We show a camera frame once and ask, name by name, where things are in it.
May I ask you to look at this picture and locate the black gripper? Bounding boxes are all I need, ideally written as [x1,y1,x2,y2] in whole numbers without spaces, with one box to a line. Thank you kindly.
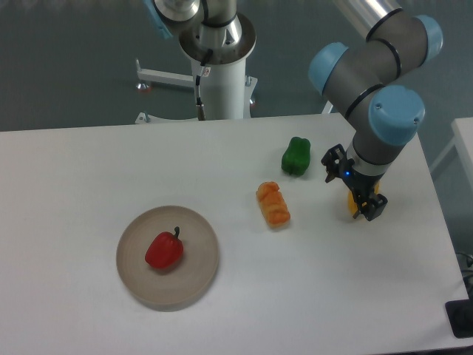
[321,144,388,221]

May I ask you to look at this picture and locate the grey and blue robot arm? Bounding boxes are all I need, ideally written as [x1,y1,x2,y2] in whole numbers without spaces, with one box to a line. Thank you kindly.
[144,1,443,220]

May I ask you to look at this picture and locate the green bell pepper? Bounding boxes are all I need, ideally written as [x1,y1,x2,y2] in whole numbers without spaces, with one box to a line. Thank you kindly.
[281,137,310,177]

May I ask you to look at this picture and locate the red bell pepper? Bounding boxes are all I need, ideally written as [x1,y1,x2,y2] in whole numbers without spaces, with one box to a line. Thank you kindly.
[145,226,184,269]

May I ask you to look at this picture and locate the beige round plate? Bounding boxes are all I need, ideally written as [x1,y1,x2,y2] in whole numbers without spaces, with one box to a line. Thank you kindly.
[116,206,220,311]

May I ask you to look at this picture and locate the yellow object under gripper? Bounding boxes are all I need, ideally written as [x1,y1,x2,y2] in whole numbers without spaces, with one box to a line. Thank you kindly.
[347,182,380,215]

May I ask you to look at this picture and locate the orange braided bread loaf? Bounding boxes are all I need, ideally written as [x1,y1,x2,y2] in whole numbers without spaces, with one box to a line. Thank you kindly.
[256,181,290,229]

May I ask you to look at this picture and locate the white side table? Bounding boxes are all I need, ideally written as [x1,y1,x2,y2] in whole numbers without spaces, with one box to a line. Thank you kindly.
[429,117,472,180]

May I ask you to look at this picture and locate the black box at table edge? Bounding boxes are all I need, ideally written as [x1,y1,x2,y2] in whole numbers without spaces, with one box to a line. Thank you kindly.
[445,299,472,339]

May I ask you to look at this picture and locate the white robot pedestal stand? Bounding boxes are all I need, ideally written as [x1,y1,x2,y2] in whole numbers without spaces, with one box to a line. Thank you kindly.
[135,13,258,121]

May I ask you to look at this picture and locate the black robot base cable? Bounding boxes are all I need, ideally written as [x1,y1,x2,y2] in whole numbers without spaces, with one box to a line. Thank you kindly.
[194,47,214,121]

